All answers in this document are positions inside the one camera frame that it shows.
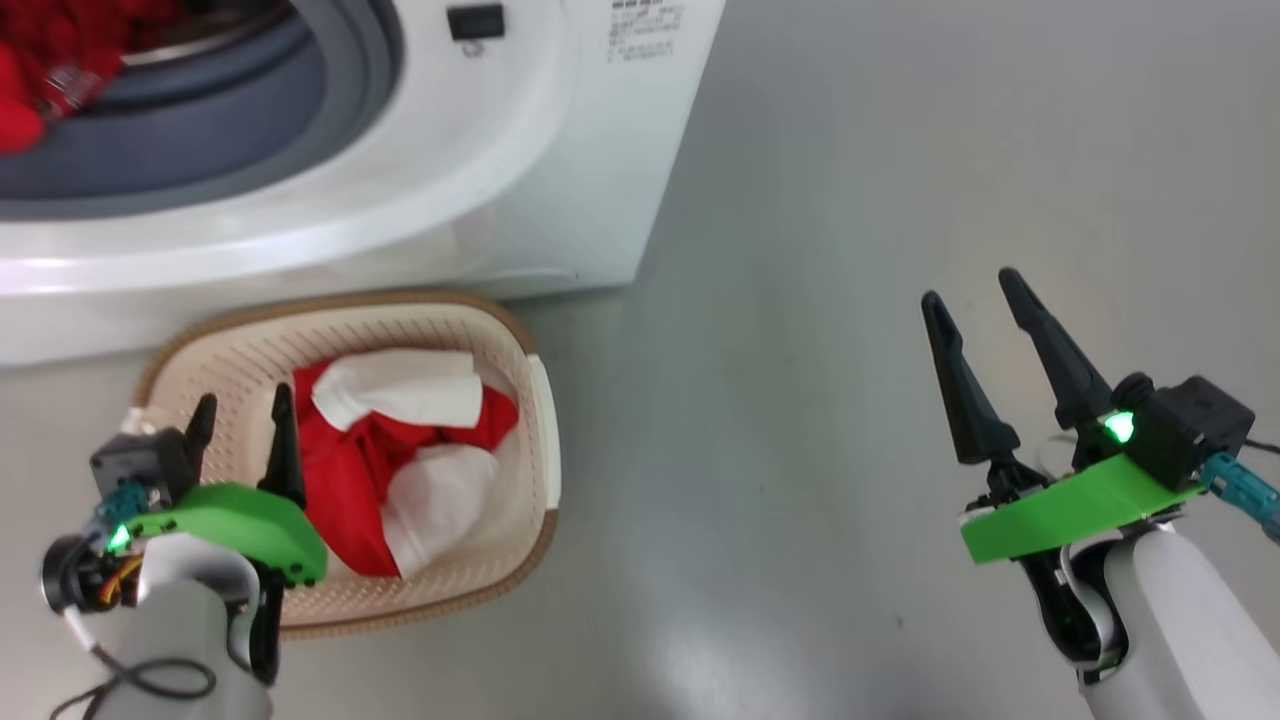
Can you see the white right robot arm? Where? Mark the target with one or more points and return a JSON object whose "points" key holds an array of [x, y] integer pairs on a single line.
{"points": [[1180, 630]]}

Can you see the black door latch slot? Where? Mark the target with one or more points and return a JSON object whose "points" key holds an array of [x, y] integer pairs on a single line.
{"points": [[476, 21]]}

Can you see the red garment with white stripes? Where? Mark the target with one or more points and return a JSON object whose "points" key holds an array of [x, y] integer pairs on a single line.
{"points": [[25, 100]]}

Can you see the red and white garment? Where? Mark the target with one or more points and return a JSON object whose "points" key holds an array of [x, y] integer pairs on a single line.
{"points": [[350, 470]]}

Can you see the grey rubber door gasket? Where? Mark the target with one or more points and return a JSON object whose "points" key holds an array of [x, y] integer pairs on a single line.
{"points": [[220, 130]]}

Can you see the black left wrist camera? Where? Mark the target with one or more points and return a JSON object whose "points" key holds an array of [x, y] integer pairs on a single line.
{"points": [[140, 462]]}

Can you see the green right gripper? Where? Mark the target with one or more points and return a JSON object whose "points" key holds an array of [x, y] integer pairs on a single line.
{"points": [[1080, 510]]}

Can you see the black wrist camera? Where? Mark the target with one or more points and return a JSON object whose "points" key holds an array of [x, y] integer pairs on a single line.
{"points": [[1190, 425], [140, 462]]}

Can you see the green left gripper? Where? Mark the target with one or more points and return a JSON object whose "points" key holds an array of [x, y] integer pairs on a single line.
{"points": [[240, 525]]}

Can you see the cream perforated laundry basket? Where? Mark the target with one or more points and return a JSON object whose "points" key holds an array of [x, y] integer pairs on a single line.
{"points": [[240, 350]]}

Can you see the printed text sticker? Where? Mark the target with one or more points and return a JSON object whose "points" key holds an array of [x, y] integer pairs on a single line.
{"points": [[645, 30]]}

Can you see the white washing machine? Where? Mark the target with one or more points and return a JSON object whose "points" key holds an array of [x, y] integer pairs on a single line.
{"points": [[520, 170]]}

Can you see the steel washing machine drum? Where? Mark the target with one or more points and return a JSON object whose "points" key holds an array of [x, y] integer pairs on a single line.
{"points": [[210, 35]]}

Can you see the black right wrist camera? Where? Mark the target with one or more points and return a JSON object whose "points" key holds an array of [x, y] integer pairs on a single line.
{"points": [[1190, 425]]}

